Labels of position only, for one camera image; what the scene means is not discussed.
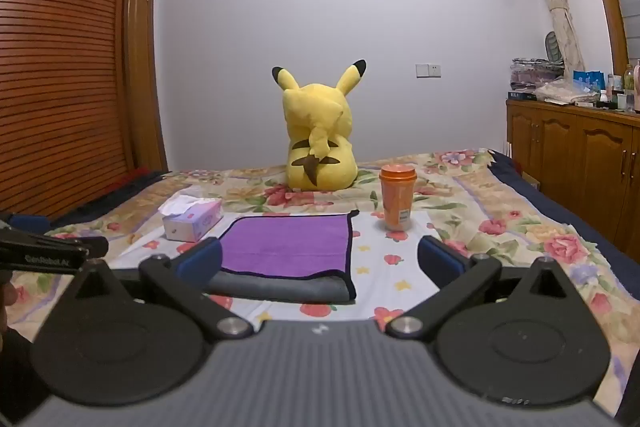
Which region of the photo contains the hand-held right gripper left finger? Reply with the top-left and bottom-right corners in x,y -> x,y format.
75,236 -> 254,341

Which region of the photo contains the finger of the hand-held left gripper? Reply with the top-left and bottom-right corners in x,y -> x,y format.
9,214 -> 52,235

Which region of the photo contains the wooden cabinet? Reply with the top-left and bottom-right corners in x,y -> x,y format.
505,98 -> 640,228

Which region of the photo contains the orange plastic cup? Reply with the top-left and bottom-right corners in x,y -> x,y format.
378,164 -> 418,232

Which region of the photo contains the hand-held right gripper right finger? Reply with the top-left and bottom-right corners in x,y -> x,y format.
386,235 -> 572,341

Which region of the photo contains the wrapped beige cloth package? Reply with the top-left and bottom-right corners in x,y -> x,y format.
534,79 -> 601,105

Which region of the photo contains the wooden door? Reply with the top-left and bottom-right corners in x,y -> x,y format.
123,0 -> 168,172

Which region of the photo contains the purple tissue box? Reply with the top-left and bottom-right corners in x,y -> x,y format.
158,195 -> 224,243

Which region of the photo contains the dark blue bed cover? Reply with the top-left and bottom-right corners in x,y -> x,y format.
486,150 -> 640,305

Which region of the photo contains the blue box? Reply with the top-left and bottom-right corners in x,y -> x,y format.
572,70 -> 607,94

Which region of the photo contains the yellow plush toy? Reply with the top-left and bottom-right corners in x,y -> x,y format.
271,59 -> 367,191

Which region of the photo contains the floral bed sheet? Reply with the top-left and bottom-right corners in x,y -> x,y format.
0,149 -> 640,413

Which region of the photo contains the wooden louvred wardrobe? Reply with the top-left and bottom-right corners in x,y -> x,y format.
0,0 -> 168,220

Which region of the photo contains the stack of folded cloths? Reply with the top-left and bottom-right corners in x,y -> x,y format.
510,57 -> 567,94

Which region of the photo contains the purple and grey towel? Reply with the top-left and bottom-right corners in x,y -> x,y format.
206,209 -> 361,304

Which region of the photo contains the green small fan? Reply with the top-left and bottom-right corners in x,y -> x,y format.
544,31 -> 565,64

